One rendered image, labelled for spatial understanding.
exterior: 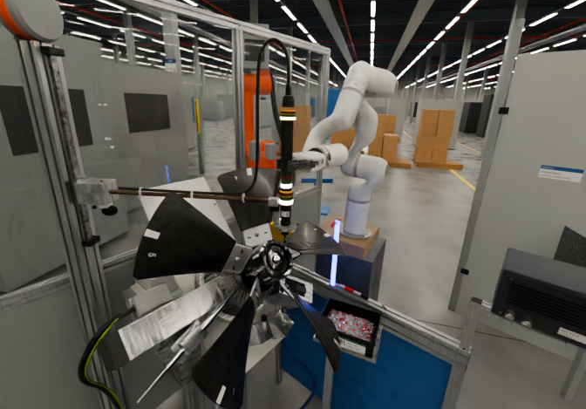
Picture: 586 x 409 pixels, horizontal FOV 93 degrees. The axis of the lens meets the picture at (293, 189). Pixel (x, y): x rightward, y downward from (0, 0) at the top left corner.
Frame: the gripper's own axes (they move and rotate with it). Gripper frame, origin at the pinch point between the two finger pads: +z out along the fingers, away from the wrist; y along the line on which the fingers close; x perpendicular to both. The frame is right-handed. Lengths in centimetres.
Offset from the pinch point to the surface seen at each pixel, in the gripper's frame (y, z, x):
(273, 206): 2.1, 3.2, -13.1
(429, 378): -45, -37, -82
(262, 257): -3.9, 13.7, -24.3
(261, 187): 13.0, -2.2, -10.6
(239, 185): 19.5, 1.9, -10.2
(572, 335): -75, -33, -39
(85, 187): 50, 39, -10
